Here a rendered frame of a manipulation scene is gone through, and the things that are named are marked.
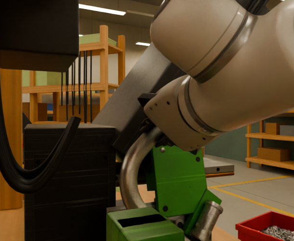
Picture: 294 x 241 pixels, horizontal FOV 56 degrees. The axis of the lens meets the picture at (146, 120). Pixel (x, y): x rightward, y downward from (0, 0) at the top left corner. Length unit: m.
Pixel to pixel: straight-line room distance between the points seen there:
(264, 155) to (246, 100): 6.80
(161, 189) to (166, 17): 0.38
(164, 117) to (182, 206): 0.23
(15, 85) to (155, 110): 0.94
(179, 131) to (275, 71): 0.20
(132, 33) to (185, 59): 10.57
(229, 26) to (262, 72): 0.05
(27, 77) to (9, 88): 2.74
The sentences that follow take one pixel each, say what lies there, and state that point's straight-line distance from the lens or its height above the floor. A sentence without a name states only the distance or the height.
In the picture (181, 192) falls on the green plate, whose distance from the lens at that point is 0.57.
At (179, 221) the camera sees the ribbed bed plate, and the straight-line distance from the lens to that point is 0.59.
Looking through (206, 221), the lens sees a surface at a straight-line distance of 0.56.
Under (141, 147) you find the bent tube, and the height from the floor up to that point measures 1.21.
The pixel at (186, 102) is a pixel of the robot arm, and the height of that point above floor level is 1.28.
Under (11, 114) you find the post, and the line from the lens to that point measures 1.27.
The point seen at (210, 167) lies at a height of 1.13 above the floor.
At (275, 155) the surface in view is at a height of 0.39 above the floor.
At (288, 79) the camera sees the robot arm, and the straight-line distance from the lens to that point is 0.23.
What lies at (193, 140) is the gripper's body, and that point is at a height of 1.23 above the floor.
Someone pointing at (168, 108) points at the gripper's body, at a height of 1.27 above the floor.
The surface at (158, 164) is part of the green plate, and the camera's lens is 0.55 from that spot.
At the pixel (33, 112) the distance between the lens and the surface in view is 3.87.
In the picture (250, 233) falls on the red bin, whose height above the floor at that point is 0.91.
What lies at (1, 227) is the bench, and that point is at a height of 0.88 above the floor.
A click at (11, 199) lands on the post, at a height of 0.92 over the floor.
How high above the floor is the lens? 1.26
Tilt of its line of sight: 1 degrees down
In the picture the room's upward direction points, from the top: straight up
